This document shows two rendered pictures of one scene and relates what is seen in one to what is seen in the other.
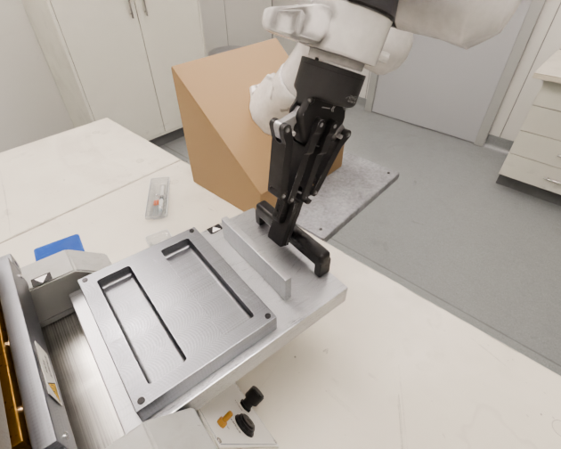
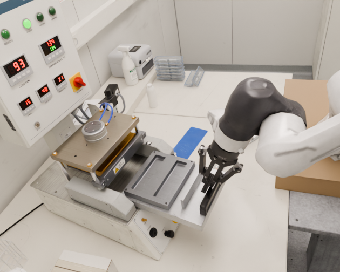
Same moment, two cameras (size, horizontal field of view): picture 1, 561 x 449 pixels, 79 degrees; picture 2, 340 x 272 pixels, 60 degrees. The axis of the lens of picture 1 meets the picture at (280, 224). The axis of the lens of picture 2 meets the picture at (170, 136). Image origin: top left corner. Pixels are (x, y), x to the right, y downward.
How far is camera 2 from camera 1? 0.67 m
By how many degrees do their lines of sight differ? 54
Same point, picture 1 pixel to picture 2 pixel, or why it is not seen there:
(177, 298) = (160, 176)
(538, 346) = not seen: outside the picture
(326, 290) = (194, 218)
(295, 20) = (212, 120)
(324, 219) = (308, 218)
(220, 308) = (165, 190)
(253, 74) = not seen: outside the picture
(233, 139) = not seen: hidden behind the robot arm
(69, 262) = (157, 143)
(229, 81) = (318, 100)
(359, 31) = (219, 137)
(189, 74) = (292, 87)
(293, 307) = (179, 211)
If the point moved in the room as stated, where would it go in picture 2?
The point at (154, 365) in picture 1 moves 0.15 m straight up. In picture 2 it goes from (138, 187) to (128, 154)
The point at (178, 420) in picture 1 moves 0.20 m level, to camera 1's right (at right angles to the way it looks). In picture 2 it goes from (127, 201) to (148, 254)
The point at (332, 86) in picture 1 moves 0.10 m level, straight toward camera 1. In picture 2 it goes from (213, 148) to (176, 160)
